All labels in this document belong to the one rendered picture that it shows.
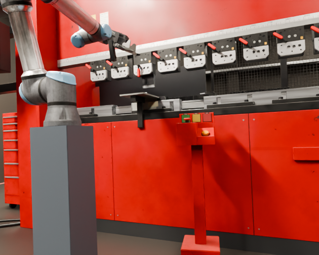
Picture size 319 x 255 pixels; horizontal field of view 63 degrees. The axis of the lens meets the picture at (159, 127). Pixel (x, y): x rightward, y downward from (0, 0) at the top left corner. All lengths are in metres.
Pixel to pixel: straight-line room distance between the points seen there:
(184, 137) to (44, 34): 1.57
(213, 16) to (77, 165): 1.35
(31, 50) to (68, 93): 0.25
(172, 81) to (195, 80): 0.22
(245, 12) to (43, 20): 1.59
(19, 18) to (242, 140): 1.30
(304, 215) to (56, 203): 1.30
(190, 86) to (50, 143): 1.60
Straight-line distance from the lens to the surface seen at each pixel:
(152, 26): 2.09
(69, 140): 1.06
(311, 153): 1.66
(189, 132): 1.40
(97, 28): 1.41
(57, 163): 1.09
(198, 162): 1.46
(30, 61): 1.26
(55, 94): 1.14
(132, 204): 1.96
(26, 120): 2.40
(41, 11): 2.55
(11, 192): 3.17
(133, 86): 2.66
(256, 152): 1.67
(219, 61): 1.85
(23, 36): 1.28
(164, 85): 2.52
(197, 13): 1.99
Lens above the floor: 0.73
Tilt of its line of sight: 1 degrees up
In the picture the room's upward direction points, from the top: 2 degrees counter-clockwise
